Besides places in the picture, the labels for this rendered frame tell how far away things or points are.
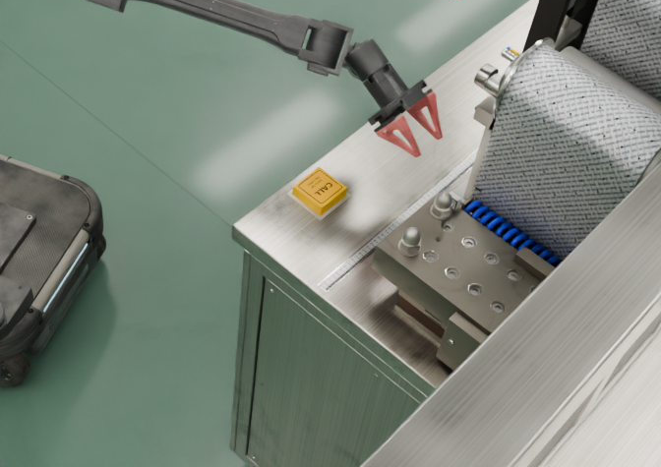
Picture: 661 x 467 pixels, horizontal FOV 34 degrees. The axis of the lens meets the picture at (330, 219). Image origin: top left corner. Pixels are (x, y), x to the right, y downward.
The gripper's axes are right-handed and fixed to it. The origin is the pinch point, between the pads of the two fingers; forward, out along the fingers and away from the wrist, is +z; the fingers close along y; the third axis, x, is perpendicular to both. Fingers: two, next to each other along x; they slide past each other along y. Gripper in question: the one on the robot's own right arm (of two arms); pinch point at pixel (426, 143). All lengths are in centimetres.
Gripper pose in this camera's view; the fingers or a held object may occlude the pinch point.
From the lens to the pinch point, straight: 181.3
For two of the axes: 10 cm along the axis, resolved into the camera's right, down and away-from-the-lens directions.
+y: -6.6, 5.4, -5.3
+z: 5.9, 8.0, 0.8
